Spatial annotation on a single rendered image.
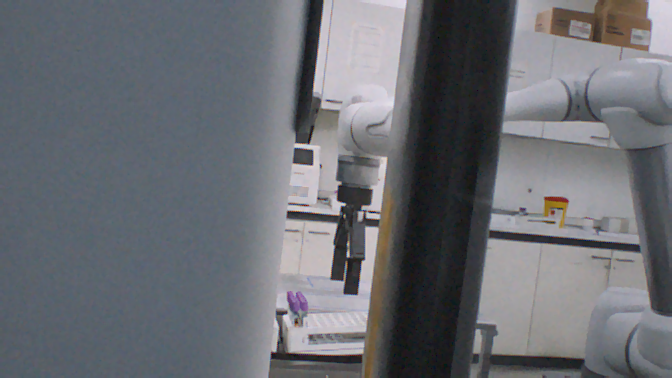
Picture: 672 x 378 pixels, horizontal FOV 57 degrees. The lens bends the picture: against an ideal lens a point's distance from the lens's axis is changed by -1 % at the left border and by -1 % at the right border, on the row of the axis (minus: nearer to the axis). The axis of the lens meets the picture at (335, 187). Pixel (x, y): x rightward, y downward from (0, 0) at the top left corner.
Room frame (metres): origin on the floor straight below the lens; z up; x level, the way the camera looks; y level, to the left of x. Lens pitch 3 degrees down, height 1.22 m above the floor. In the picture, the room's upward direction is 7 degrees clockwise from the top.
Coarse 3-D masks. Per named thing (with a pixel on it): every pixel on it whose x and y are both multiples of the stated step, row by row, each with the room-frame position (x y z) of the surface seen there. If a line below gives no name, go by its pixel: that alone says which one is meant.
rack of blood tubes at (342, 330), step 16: (288, 320) 1.28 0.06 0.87; (320, 320) 1.29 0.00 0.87; (336, 320) 1.30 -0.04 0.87; (352, 320) 1.29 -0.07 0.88; (288, 336) 1.23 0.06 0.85; (320, 336) 1.30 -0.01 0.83; (336, 336) 1.30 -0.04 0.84; (352, 336) 1.35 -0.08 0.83; (288, 352) 1.23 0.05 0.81; (304, 352) 1.23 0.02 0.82; (320, 352) 1.24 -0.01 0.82; (336, 352) 1.24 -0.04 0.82; (352, 352) 1.25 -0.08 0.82
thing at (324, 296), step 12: (288, 276) 1.95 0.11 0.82; (300, 276) 1.97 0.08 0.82; (312, 276) 2.00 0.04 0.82; (324, 276) 2.01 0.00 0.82; (288, 288) 1.78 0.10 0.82; (300, 288) 1.80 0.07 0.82; (312, 288) 1.82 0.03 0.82; (324, 288) 1.84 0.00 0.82; (336, 288) 1.86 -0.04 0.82; (360, 288) 1.90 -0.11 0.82; (276, 300) 1.62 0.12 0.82; (312, 300) 1.67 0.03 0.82; (324, 300) 1.69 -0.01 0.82; (336, 300) 1.70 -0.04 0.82; (348, 300) 1.72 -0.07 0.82; (360, 300) 1.74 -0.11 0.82; (276, 312) 1.55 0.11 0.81; (312, 312) 1.56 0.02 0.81; (324, 312) 1.57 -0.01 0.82
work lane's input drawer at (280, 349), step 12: (276, 348) 1.23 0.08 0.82; (276, 360) 1.20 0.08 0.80; (288, 360) 1.21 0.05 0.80; (300, 360) 1.22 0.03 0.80; (312, 360) 1.23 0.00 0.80; (324, 360) 1.23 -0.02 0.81; (336, 360) 1.24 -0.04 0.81; (348, 360) 1.24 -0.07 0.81; (360, 360) 1.25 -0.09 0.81; (276, 372) 1.20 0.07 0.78; (288, 372) 1.21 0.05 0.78; (300, 372) 1.21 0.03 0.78; (312, 372) 1.22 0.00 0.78; (324, 372) 1.22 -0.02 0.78; (336, 372) 1.23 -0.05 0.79; (348, 372) 1.23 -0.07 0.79
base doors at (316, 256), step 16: (288, 224) 3.56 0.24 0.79; (304, 224) 3.59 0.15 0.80; (320, 224) 3.61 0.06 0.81; (288, 240) 3.56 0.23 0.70; (304, 240) 3.59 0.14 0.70; (320, 240) 3.61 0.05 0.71; (368, 240) 3.68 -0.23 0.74; (288, 256) 3.57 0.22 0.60; (304, 256) 3.60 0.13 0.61; (320, 256) 3.62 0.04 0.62; (368, 256) 3.68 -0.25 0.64; (288, 272) 3.57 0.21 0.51; (304, 272) 3.60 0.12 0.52; (320, 272) 3.62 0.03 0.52; (368, 272) 3.68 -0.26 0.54
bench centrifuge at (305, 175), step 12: (312, 108) 3.85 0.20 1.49; (312, 120) 3.94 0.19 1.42; (312, 132) 3.94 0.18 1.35; (300, 144) 3.67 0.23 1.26; (300, 156) 3.62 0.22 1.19; (312, 156) 3.64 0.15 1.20; (300, 168) 3.59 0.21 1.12; (312, 168) 3.61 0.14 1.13; (300, 180) 3.59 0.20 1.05; (312, 180) 3.61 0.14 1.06; (300, 192) 3.59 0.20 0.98; (312, 192) 3.61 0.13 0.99; (312, 204) 3.62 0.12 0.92
